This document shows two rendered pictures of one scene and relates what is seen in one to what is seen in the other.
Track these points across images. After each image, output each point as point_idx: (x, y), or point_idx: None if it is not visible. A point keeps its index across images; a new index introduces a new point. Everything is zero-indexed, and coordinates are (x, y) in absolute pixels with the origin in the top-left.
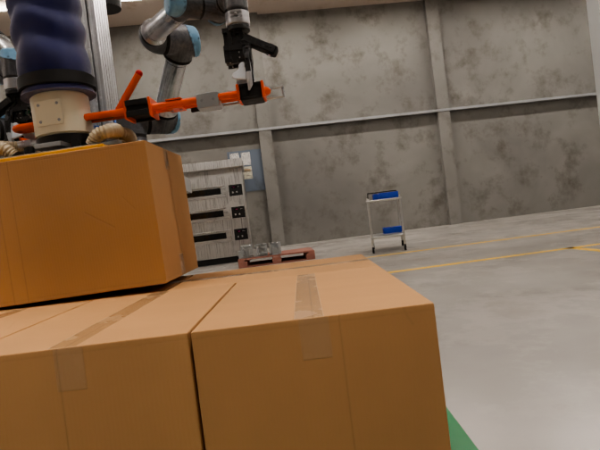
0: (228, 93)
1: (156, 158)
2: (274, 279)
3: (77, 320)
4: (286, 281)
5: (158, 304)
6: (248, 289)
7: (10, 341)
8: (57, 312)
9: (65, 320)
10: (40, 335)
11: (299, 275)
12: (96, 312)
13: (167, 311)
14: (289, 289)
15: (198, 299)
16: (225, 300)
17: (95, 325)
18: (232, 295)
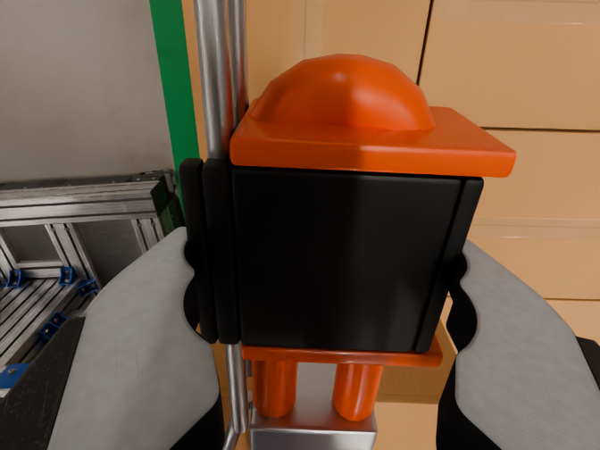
0: (382, 369)
1: (390, 370)
2: (449, 62)
3: (538, 262)
4: (494, 40)
5: (520, 202)
6: (516, 98)
7: (593, 285)
8: (446, 304)
9: (519, 276)
10: (588, 270)
11: (438, 15)
12: (504, 258)
13: (581, 181)
14: (587, 35)
15: (531, 159)
16: (579, 121)
17: (589, 236)
18: (543, 117)
